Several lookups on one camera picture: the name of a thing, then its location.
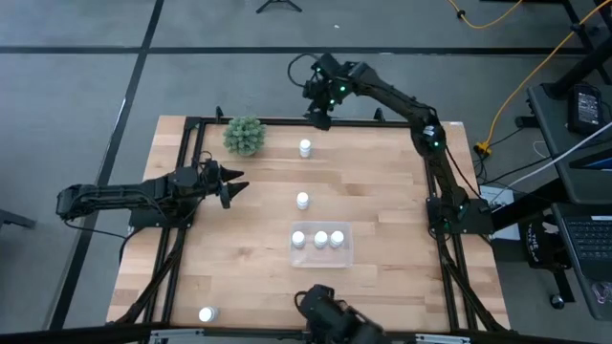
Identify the black power adapter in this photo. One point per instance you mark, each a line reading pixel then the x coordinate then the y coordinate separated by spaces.
pixel 585 110

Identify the black backpack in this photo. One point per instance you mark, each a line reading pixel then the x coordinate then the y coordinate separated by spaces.
pixel 535 243

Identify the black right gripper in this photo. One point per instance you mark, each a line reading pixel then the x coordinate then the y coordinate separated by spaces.
pixel 325 91

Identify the white pill bottle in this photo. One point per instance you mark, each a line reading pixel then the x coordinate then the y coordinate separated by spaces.
pixel 321 239
pixel 298 239
pixel 337 238
pixel 305 148
pixel 208 314
pixel 302 200

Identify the black aluminium table frame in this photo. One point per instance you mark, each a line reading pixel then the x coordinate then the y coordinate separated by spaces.
pixel 358 122

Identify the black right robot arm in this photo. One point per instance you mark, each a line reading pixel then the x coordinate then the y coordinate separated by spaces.
pixel 406 105

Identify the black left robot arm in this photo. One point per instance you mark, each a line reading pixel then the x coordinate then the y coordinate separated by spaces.
pixel 119 196

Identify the dark grey desk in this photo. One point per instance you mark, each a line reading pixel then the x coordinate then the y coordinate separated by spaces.
pixel 554 143
pixel 588 296

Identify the clear plastic basket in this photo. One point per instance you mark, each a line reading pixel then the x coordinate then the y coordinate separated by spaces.
pixel 320 258

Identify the black crossbar with silver brackets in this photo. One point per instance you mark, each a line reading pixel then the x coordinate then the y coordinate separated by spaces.
pixel 48 336

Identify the black stand leg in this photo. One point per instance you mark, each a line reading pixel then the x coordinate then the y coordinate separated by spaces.
pixel 583 62

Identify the dark screen device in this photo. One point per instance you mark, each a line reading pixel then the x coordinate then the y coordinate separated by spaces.
pixel 595 162

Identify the grey furniture leg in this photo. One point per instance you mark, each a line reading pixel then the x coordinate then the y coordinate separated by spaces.
pixel 14 220

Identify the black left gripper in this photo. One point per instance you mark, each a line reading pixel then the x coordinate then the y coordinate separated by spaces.
pixel 210 179

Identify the black tripod stand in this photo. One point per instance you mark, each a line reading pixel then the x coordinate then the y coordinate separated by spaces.
pixel 278 4

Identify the green artificial potted plant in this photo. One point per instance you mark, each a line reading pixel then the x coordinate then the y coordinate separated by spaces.
pixel 245 136

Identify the white paper sheet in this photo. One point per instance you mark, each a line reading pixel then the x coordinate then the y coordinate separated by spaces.
pixel 497 196

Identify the black caster wheel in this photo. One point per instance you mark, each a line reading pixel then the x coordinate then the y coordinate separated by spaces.
pixel 557 301

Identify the black laptop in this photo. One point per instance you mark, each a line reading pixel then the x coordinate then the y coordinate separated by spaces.
pixel 593 239

